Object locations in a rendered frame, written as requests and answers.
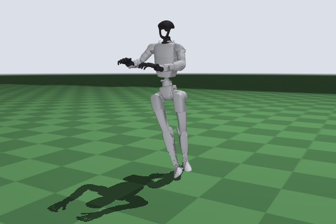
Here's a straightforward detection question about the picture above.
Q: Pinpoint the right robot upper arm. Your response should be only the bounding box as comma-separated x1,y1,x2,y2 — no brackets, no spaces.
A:
137,44,155,64

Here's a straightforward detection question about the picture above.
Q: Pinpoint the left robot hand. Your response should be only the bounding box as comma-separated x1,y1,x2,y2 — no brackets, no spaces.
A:
138,62,164,72

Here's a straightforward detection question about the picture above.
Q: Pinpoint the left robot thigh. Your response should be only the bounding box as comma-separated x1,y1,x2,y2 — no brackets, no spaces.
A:
173,90,187,136

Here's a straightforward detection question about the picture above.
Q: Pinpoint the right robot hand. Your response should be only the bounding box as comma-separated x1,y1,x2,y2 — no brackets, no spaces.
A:
118,58,134,67

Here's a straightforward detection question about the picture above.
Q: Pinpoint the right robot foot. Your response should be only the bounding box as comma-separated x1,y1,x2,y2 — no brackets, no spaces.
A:
174,165,183,178

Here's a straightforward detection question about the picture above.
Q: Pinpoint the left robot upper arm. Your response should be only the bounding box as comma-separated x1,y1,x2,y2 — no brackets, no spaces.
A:
174,44,186,71

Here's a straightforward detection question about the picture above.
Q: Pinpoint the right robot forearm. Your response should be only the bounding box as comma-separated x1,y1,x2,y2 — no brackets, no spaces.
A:
128,60,139,69

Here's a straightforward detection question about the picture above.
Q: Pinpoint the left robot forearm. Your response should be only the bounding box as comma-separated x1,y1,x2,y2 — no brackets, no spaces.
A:
158,60,185,73

